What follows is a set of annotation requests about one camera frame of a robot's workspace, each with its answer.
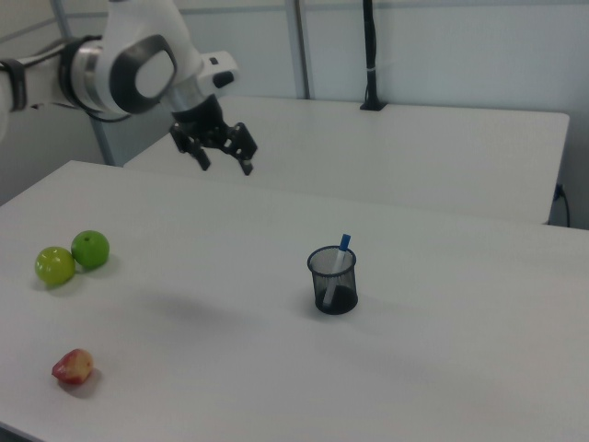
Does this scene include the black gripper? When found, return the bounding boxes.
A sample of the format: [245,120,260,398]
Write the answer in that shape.
[168,95,260,177]

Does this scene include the white marker with blue cap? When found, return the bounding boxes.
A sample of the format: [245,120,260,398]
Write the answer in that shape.
[321,233,352,309]

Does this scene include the bright green toy apple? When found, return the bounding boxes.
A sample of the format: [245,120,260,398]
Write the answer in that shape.
[70,229,111,271]

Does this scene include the white neighbouring table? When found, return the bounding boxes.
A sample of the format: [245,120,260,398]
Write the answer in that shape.
[122,95,571,226]

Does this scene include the black pole with clamp base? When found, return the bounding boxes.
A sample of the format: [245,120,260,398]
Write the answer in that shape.
[359,0,387,112]

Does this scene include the black mesh pen cup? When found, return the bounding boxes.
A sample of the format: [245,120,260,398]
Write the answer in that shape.
[306,246,359,316]

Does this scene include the yellow-green toy apple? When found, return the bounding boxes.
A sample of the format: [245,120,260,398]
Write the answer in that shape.
[35,246,76,285]

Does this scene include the red and yellow toy fruit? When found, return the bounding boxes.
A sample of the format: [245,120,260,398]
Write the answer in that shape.
[51,348,95,386]

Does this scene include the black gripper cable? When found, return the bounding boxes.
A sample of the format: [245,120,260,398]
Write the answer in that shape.
[89,110,134,124]

